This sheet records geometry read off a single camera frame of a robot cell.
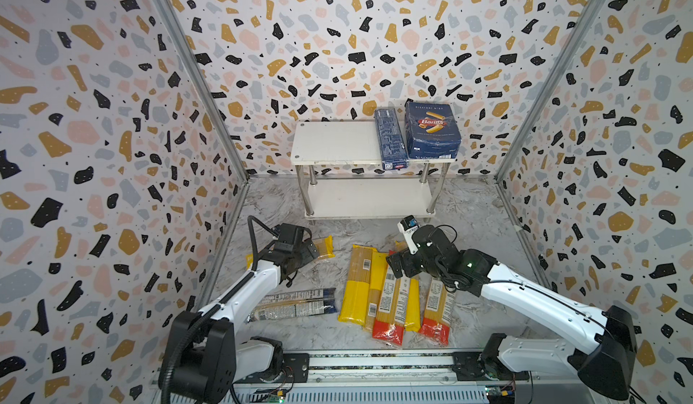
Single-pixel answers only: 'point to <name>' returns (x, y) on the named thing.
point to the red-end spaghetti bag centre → (390, 320)
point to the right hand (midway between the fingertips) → (396, 248)
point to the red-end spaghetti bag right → (438, 312)
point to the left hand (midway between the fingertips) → (304, 250)
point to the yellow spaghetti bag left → (325, 251)
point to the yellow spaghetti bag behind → (407, 308)
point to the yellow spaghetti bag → (355, 296)
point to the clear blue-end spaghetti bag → (293, 304)
